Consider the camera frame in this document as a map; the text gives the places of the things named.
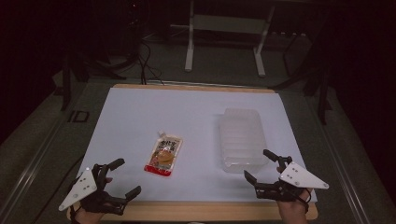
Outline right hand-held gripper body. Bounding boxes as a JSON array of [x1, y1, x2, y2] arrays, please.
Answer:
[[254, 155, 330, 203]]

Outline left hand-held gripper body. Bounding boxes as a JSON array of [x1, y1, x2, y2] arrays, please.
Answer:
[[58, 163, 129, 217]]

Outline person's left hand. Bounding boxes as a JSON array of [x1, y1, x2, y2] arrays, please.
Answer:
[[74, 176, 114, 224]]

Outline person's right hand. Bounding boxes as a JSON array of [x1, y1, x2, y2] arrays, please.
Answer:
[[276, 167, 313, 224]]

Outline clear plastic container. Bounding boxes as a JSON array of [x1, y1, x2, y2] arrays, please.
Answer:
[[218, 107, 271, 175]]

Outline printed sauce pouch with spout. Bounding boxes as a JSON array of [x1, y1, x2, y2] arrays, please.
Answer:
[[143, 130, 184, 177]]

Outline white paper sheet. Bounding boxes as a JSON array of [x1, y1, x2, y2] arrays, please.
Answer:
[[77, 87, 318, 203]]

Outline black stand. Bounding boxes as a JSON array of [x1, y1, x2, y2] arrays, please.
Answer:
[[269, 8, 332, 126], [60, 50, 127, 112]]

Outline white metal stand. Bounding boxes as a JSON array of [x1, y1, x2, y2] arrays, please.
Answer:
[[169, 0, 276, 78]]

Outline black cables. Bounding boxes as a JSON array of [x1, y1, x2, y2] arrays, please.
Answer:
[[135, 39, 165, 86]]

